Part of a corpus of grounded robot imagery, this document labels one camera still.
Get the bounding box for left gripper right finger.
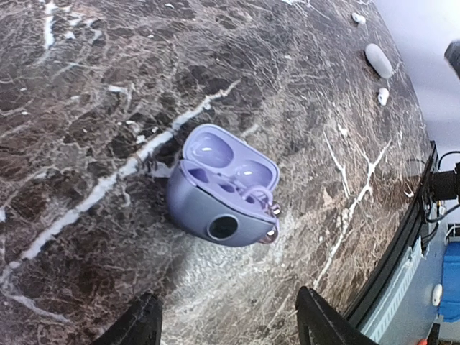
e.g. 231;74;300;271
296;286;375;345

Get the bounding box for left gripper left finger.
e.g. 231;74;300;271
91;292;162;345

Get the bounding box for small purple earbud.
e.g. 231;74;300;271
241;185;281;244

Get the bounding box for purple charging case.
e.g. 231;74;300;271
166;124;280;247

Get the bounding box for white charging case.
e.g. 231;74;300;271
364;43;393;79

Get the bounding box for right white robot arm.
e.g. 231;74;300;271
428;40;459;223

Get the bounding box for white round object outside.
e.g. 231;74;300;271
431;284;443;306

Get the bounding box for blue storage bin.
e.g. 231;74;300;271
439;241;460;323

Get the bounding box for white earbud near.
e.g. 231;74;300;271
377;88;390;106

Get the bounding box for white earbud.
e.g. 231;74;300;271
377;88;390;106
351;12;367;25

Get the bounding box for white earbud far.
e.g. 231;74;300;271
351;12;367;25

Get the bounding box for white slotted cable duct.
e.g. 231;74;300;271
359;236;423;343

